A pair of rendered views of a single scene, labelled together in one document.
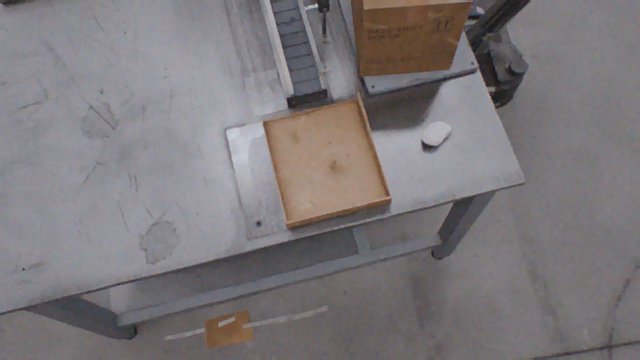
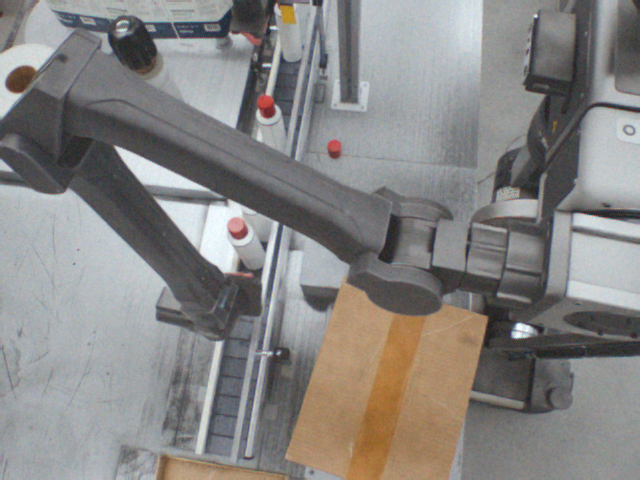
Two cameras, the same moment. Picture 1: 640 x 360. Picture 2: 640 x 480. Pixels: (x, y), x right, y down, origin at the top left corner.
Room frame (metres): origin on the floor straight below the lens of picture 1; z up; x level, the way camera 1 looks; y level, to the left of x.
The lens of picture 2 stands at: (0.88, -0.20, 1.95)
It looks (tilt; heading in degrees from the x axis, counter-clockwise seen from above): 70 degrees down; 28
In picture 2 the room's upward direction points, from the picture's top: 10 degrees counter-clockwise
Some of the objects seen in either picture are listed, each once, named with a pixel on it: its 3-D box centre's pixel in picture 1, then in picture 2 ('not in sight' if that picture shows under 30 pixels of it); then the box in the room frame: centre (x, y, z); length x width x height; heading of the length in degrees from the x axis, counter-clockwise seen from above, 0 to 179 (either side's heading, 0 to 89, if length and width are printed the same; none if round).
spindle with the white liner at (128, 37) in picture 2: not in sight; (149, 73); (1.44, 0.43, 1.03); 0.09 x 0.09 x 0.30
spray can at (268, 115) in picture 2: not in sight; (272, 129); (1.40, 0.13, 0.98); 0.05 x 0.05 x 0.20
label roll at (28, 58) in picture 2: not in sight; (38, 97); (1.35, 0.72, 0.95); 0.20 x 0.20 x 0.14
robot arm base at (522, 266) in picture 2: not in sight; (504, 263); (1.07, -0.30, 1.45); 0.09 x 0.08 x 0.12; 5
